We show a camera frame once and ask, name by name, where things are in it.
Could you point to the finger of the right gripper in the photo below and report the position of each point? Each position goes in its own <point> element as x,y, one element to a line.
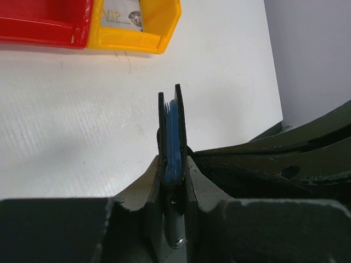
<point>308,162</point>

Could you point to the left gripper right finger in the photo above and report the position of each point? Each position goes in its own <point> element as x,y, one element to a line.
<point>220,228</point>

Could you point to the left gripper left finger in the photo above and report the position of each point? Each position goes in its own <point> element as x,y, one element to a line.
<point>123,228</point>

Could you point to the black card holder wallet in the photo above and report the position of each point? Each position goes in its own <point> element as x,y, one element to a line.
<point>172,170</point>

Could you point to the silver VIP cards stack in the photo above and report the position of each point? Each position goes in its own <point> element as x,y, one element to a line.
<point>122,14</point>

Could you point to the yellow plastic bin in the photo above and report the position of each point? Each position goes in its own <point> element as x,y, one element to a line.
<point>160,19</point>

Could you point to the red plastic bin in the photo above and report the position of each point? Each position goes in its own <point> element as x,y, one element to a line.
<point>63,24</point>

